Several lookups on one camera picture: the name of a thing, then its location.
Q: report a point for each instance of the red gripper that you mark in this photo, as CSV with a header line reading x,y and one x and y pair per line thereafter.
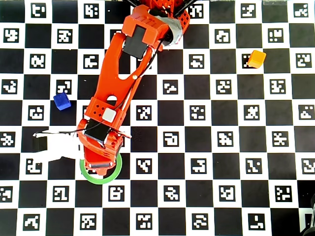
x,y
99,166

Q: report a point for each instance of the blue cube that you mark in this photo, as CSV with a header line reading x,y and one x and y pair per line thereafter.
x,y
62,101

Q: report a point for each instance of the orange cube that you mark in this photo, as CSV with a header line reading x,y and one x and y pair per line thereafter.
x,y
256,59

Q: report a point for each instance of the red robot arm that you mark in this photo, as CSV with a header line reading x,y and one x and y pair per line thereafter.
x,y
110,73

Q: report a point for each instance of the small grey square module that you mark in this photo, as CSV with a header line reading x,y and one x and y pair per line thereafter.
x,y
109,114

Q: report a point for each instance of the black white marker mat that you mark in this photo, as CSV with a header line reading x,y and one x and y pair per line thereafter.
x,y
211,118

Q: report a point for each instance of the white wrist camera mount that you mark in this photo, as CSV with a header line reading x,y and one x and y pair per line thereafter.
x,y
61,147

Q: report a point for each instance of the grey duct tape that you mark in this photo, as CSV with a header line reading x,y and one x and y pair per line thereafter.
x,y
176,29

